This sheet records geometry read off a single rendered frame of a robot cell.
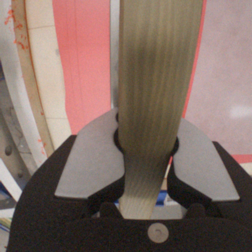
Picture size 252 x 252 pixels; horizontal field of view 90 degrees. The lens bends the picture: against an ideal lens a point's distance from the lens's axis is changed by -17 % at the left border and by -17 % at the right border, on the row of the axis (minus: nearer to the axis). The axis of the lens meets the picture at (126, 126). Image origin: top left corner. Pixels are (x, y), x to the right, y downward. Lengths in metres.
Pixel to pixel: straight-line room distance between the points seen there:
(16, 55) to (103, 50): 0.13
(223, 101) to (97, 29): 0.25
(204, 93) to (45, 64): 0.27
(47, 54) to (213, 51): 0.27
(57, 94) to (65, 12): 0.14
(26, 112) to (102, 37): 0.18
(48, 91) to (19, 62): 0.07
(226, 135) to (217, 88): 0.11
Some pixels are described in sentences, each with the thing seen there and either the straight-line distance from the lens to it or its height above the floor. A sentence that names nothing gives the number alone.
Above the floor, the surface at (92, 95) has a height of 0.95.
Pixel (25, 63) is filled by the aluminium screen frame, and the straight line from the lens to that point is 0.28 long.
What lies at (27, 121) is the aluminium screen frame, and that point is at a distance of 0.31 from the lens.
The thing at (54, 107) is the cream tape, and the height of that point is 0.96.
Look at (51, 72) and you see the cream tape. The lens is 0.28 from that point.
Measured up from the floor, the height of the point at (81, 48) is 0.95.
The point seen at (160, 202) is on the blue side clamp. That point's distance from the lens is 0.40.
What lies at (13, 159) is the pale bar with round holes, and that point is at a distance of 0.37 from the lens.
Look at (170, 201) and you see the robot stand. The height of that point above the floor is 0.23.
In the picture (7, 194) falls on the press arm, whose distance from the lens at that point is 0.84.
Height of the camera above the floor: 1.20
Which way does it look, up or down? 57 degrees down
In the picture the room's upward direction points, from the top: 176 degrees counter-clockwise
